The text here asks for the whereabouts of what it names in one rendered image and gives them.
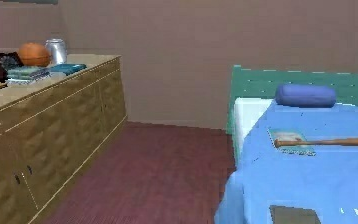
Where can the orange basketball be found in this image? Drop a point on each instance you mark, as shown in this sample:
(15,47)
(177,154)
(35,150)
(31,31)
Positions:
(34,54)

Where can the pale teal-edged book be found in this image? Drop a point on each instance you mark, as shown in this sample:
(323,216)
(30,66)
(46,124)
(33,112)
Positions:
(288,136)

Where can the teal book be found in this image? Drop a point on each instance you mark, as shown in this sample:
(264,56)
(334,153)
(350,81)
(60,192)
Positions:
(67,68)

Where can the dark blue pillow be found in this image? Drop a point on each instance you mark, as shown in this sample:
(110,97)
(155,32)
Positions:
(305,95)

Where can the brown wooden sideboard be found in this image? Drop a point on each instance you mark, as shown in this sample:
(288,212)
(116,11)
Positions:
(53,133)

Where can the green bed with blue cover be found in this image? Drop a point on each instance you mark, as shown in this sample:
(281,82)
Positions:
(297,173)

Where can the silver metal canister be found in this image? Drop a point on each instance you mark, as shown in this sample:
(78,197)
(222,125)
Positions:
(56,50)

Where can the wooden baseball bat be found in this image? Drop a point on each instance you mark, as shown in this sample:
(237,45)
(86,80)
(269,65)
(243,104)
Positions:
(323,142)

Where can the grey flat rectangular object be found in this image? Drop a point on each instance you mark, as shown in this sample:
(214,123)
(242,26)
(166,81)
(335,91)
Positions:
(293,215)

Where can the stack of teal books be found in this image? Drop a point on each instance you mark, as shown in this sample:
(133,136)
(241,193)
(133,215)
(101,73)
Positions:
(27,74)

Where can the dark teal picture frame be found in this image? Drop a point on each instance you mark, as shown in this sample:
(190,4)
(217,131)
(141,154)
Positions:
(27,1)

